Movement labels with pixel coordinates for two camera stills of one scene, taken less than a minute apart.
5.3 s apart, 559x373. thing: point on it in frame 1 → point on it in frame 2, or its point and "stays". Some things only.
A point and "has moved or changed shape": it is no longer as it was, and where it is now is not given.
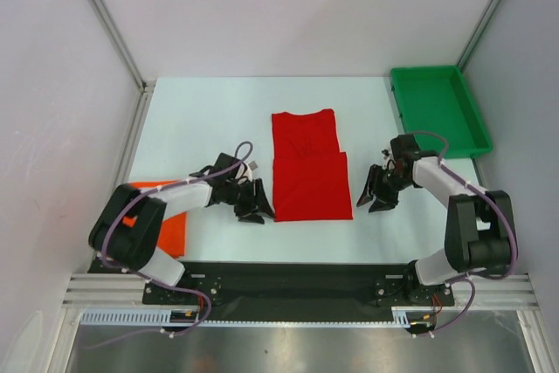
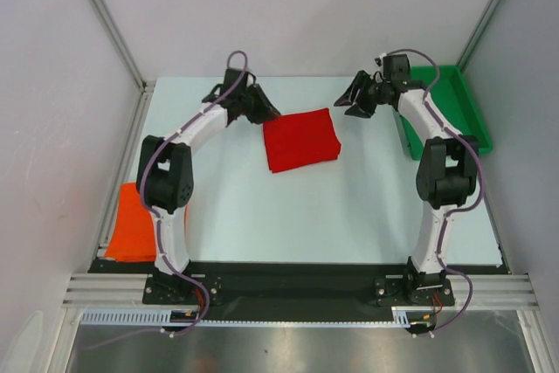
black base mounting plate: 299,292 stays
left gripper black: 257,205 → 266,112
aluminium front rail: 495,292 stays
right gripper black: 374,187 → 348,97
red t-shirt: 310,174 has moved or changed shape
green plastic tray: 438,100 stays
